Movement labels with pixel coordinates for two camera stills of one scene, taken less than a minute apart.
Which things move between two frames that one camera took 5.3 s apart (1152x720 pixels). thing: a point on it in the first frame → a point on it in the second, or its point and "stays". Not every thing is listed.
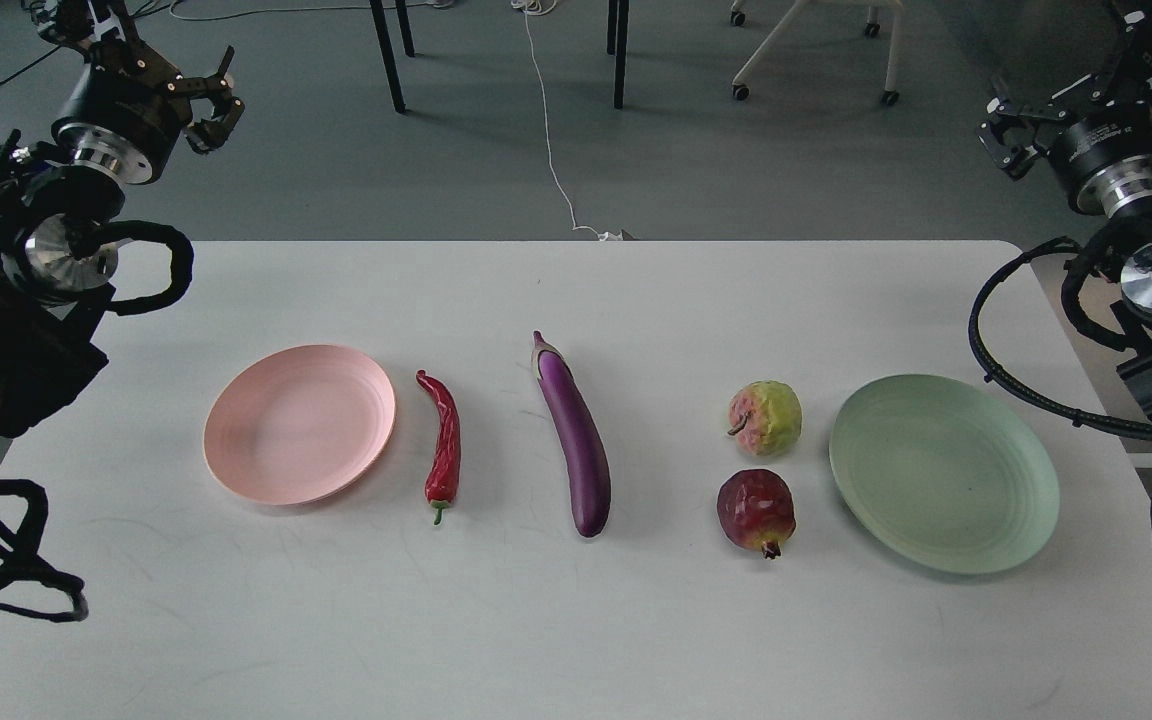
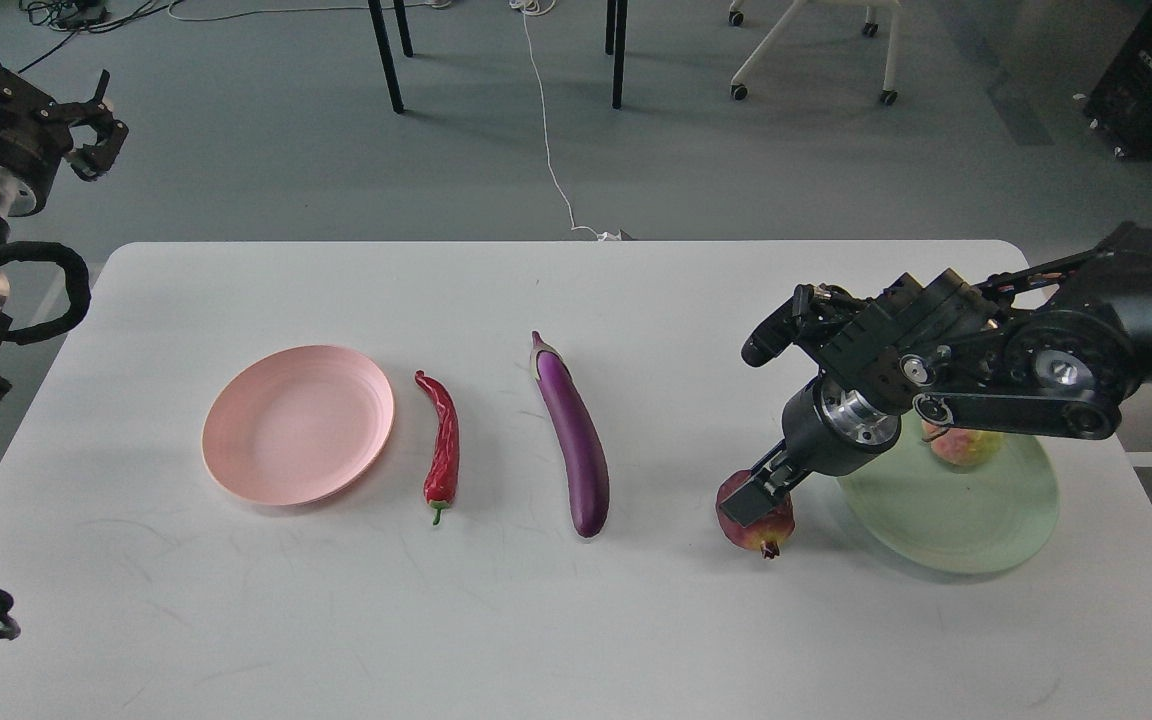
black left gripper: (129, 108) → (0, 140)
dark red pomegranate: (756, 508) stays
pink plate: (299, 424) stays
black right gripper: (1108, 161) → (826, 429)
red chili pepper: (444, 468) stays
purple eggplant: (587, 465) stays
